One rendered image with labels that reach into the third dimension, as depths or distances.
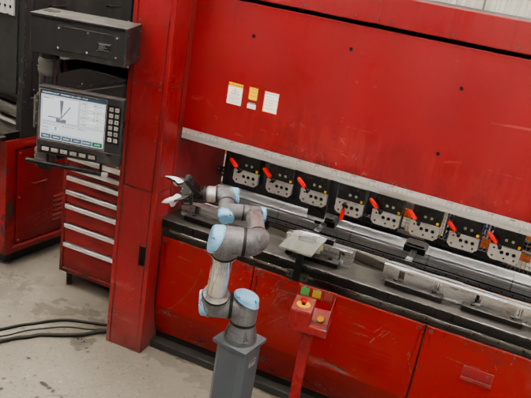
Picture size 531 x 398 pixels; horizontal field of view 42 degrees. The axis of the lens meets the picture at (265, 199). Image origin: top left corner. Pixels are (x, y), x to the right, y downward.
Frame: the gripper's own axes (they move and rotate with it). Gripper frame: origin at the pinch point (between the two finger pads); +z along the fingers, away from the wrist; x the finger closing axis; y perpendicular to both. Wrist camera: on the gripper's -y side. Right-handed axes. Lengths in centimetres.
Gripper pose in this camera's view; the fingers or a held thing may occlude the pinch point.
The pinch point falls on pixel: (163, 188)
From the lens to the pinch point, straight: 319.7
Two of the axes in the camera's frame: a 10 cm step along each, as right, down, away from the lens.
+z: -10.0, -0.6, -0.4
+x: 0.2, -7.9, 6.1
